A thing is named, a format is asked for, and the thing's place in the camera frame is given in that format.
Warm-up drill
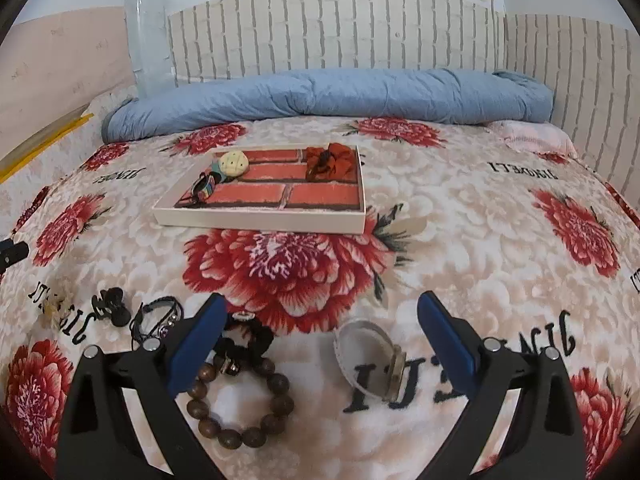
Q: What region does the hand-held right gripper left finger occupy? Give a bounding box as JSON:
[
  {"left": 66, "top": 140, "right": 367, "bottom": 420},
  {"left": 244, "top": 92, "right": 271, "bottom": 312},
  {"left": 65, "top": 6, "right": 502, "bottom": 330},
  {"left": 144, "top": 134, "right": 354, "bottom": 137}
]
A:
[{"left": 55, "top": 292, "right": 231, "bottom": 480}]

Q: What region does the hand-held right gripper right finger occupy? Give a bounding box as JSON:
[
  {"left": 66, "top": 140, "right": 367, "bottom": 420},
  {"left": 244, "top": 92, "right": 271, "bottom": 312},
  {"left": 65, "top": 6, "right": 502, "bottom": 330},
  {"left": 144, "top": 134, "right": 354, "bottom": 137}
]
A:
[{"left": 417, "top": 290, "right": 588, "bottom": 480}]

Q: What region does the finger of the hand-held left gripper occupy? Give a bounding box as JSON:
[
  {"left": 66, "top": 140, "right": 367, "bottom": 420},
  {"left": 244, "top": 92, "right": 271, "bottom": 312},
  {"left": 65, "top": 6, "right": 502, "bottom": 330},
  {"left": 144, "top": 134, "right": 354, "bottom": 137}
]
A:
[{"left": 0, "top": 240, "right": 30, "bottom": 273}]

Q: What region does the white bangle bracelet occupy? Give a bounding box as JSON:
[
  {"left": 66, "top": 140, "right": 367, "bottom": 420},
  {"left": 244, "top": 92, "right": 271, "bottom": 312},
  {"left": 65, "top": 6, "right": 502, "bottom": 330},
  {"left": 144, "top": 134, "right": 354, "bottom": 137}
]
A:
[{"left": 333, "top": 319, "right": 408, "bottom": 402}]

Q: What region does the colourful hair claw clip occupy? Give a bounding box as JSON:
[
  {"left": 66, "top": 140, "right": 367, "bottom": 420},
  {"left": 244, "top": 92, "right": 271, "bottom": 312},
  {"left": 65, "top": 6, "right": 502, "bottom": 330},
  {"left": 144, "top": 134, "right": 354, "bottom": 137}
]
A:
[{"left": 175, "top": 171, "right": 226, "bottom": 207}]

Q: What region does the pineapple plush hair clip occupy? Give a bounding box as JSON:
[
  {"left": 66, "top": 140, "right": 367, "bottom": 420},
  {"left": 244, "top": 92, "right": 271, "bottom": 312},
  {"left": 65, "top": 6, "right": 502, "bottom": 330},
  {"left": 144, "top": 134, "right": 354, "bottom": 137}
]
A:
[{"left": 207, "top": 150, "right": 249, "bottom": 183}]

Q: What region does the white tray with brick pattern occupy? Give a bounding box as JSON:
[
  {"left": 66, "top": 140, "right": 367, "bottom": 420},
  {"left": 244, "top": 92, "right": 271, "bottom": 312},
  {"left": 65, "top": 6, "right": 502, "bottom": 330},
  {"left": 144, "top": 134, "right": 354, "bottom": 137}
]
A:
[{"left": 152, "top": 144, "right": 368, "bottom": 235}]

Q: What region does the orange scrunchie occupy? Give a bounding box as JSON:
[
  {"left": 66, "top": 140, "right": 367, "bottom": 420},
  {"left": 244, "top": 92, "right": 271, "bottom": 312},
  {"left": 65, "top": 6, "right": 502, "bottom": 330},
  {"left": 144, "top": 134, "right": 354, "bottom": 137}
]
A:
[{"left": 304, "top": 142, "right": 358, "bottom": 181}]

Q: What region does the red floral printed blanket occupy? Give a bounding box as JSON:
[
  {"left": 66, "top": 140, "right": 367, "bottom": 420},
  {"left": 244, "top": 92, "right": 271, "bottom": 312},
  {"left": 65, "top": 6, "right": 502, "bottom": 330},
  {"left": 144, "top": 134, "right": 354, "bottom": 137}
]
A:
[{"left": 0, "top": 115, "right": 640, "bottom": 480}]

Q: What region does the dark brown hair claw clip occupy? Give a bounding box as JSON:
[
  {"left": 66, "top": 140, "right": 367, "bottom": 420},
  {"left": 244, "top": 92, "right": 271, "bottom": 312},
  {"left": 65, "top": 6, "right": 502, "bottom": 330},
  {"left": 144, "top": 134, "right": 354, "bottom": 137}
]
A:
[{"left": 92, "top": 287, "right": 132, "bottom": 328}]

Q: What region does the yellow cloth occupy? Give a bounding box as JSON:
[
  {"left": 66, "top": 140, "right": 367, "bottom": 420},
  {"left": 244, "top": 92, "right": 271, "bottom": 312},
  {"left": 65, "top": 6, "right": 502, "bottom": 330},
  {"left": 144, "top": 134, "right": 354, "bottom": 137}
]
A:
[{"left": 0, "top": 114, "right": 95, "bottom": 183}]

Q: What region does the light wooden panel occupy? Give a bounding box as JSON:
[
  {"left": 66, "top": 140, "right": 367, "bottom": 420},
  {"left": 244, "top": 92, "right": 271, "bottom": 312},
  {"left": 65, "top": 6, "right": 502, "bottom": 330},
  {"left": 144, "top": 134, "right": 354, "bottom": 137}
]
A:
[{"left": 0, "top": 6, "right": 136, "bottom": 161}]

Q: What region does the pink pillow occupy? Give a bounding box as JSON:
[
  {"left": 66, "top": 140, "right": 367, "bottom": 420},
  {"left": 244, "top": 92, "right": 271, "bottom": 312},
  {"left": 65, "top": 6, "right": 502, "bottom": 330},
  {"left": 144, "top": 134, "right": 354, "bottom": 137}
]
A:
[{"left": 485, "top": 120, "right": 578, "bottom": 157}]

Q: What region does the rolled blue duvet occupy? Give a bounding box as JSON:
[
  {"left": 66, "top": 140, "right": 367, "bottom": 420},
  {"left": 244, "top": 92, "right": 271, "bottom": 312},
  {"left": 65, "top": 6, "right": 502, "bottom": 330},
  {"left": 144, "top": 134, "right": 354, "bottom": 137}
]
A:
[{"left": 101, "top": 69, "right": 555, "bottom": 143}]

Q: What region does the black hair tie with charms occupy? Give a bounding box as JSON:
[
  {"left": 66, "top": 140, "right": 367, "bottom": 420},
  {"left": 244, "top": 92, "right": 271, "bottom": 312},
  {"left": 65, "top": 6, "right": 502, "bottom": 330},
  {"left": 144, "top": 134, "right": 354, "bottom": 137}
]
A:
[{"left": 217, "top": 312, "right": 275, "bottom": 376}]

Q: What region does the black cord bracelet with tassel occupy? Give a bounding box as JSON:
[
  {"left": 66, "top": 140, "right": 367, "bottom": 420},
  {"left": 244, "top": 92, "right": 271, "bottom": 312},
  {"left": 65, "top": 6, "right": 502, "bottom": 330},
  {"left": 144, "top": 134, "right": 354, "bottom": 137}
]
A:
[{"left": 131, "top": 297, "right": 187, "bottom": 353}]

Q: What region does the brown wooden bead bracelet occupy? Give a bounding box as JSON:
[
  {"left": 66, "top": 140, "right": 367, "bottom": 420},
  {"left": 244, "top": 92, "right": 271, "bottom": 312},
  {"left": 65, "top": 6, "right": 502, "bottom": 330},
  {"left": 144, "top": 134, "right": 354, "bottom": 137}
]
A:
[{"left": 186, "top": 355, "right": 296, "bottom": 448}]

